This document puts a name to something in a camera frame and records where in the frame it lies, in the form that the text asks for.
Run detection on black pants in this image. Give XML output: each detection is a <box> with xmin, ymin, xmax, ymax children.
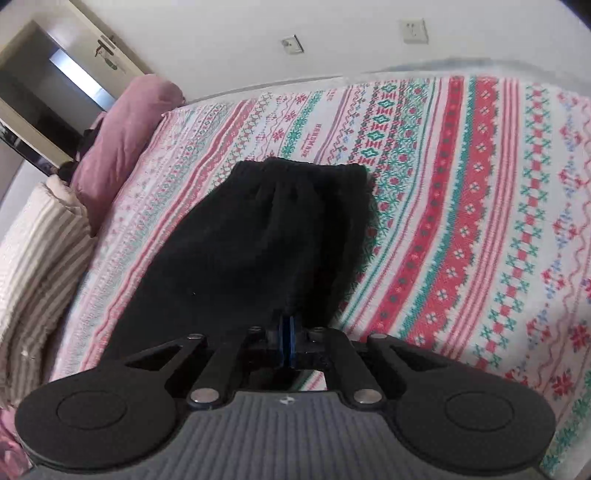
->
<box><xmin>102</xmin><ymin>158</ymin><xmax>370</xmax><ymax>361</ymax></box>

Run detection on patterned red green bedsheet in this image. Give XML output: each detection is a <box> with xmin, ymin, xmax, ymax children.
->
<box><xmin>0</xmin><ymin>75</ymin><xmax>591</xmax><ymax>478</ymax></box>

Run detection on striped beige pillow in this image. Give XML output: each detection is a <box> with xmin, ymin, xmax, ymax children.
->
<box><xmin>1</xmin><ymin>175</ymin><xmax>95</xmax><ymax>408</ymax></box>

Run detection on mauve pink pillow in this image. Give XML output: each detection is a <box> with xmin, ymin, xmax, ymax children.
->
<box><xmin>71</xmin><ymin>74</ymin><xmax>184</xmax><ymax>234</ymax></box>

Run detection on cream door with handle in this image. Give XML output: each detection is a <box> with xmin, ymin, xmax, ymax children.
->
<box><xmin>35</xmin><ymin>1</ymin><xmax>144</xmax><ymax>98</ymax></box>

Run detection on white wall socket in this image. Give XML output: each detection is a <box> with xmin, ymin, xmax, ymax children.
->
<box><xmin>399</xmin><ymin>19</ymin><xmax>429</xmax><ymax>44</ymax></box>

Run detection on white wall switch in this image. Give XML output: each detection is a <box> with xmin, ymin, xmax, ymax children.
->
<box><xmin>280</xmin><ymin>35</ymin><xmax>304</xmax><ymax>55</ymax></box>

